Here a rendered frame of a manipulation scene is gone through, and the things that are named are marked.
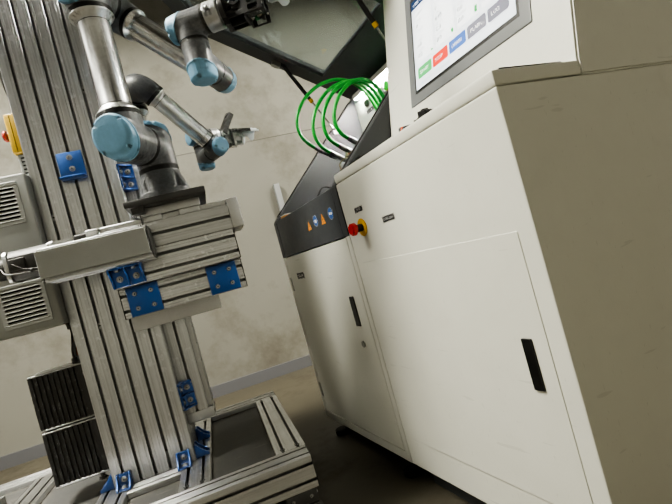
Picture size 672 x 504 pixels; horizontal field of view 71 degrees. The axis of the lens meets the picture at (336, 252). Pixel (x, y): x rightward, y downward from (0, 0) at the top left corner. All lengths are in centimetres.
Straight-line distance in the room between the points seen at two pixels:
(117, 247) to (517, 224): 96
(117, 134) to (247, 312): 231
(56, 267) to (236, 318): 226
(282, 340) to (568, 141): 286
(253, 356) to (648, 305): 285
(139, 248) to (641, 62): 122
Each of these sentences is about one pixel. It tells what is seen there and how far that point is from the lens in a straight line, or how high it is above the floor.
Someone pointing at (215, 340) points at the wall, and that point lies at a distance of 351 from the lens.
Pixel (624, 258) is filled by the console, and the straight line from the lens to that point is 103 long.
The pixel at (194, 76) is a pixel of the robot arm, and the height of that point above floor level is 129.
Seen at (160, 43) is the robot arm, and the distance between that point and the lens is 158.
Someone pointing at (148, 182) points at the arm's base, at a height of 109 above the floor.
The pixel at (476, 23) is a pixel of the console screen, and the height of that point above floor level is 119.
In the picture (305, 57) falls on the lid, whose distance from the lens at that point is 227.
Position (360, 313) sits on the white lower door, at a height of 54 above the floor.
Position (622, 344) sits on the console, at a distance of 101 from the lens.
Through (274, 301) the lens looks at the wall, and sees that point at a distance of 352.
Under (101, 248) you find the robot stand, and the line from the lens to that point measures 134.
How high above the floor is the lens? 75
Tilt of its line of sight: level
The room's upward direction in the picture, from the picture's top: 15 degrees counter-clockwise
